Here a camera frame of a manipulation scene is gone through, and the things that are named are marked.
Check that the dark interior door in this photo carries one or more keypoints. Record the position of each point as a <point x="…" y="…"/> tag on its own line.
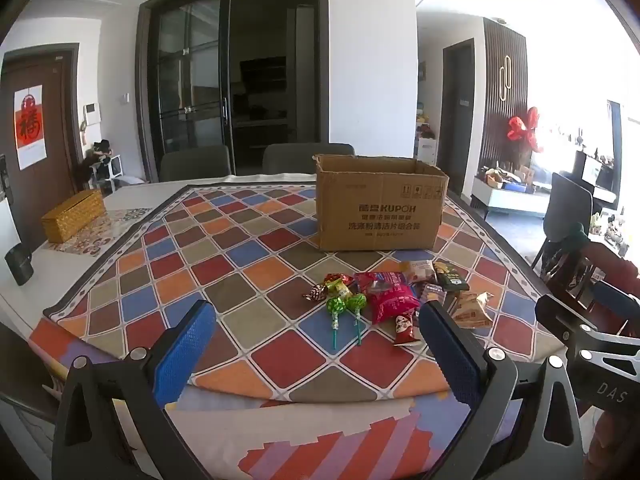
<point x="457" y="120"/>

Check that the checked colourful tablecloth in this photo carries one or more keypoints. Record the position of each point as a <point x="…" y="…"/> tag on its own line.
<point x="260" y="240"/>

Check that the striped pastel cloth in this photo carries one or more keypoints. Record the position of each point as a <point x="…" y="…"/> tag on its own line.
<point x="320" y="440"/>

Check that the black sliding glass door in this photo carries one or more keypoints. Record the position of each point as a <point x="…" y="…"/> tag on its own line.
<point x="190" y="85"/>

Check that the small red snack packet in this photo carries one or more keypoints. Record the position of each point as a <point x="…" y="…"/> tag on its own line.
<point x="405" y="329"/>

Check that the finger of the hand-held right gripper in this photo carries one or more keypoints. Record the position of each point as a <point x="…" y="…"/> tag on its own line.
<point x="617" y="305"/>
<point x="560" y="317"/>

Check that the small purple snack packet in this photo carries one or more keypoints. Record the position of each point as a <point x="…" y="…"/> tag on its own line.
<point x="434" y="294"/>

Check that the brown wooden chair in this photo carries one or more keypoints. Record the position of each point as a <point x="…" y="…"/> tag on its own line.
<point x="570" y="275"/>

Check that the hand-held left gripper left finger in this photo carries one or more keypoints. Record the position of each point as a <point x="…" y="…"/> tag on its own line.
<point x="184" y="352"/>

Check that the white intercom panel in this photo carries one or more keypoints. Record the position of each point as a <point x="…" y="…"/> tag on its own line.
<point x="92" y="113"/>

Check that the large pink snack bag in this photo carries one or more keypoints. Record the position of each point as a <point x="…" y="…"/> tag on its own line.
<point x="390" y="297"/>

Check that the brown red wrapped candy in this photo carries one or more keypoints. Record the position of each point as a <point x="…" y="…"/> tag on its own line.
<point x="314" y="292"/>

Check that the green cloth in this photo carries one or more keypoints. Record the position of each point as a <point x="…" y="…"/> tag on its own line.
<point x="577" y="237"/>

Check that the gold wall ornament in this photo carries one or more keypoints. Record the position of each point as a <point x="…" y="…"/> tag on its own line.
<point x="505" y="72"/>

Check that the dark green snack packet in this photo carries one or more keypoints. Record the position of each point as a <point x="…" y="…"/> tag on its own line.
<point x="450" y="276"/>

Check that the white low cabinet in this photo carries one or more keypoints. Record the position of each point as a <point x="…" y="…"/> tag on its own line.
<point x="505" y="200"/>

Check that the black door lock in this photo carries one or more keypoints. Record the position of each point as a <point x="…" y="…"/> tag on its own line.
<point x="3" y="177"/>

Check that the red and white door poster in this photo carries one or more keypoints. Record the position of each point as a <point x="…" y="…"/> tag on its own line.
<point x="28" y="127"/>

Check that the golden wicker tissue box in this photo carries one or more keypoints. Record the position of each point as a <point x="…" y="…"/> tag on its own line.
<point x="72" y="215"/>

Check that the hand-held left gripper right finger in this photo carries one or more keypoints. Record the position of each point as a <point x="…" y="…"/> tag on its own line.
<point x="450" y="355"/>

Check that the red bow decoration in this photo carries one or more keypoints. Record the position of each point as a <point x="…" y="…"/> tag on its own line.
<point x="522" y="127"/>

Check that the beige snack packet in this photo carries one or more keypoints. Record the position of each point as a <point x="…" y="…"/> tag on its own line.
<point x="419" y="272"/>

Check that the grey dining chair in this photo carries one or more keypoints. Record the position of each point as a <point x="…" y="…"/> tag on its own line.
<point x="195" y="162"/>
<point x="300" y="157"/>

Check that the brown cardboard box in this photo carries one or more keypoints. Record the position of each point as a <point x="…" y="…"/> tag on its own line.
<point x="380" y="210"/>

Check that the brown entrance door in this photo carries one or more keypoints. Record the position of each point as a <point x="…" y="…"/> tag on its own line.
<point x="57" y="110"/>

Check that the dark upholstered chair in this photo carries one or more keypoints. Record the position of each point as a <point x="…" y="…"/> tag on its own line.
<point x="567" y="205"/>

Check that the cream cracker packet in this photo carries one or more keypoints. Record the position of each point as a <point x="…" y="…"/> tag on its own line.
<point x="470" y="310"/>

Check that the patterned placemat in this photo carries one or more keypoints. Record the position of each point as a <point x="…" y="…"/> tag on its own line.
<point x="117" y="225"/>

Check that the white shelf rack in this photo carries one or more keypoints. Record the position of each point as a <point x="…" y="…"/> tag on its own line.
<point x="114" y="170"/>

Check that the white storage boxes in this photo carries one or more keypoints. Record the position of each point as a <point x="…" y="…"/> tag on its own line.
<point x="426" y="151"/>

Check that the yellow green wrapped candy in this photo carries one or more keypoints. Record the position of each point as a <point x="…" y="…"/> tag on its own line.
<point x="341" y="287"/>

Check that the green lollipop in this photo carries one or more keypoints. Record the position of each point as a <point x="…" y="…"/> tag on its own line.
<point x="336" y="306"/>
<point x="357" y="304"/>

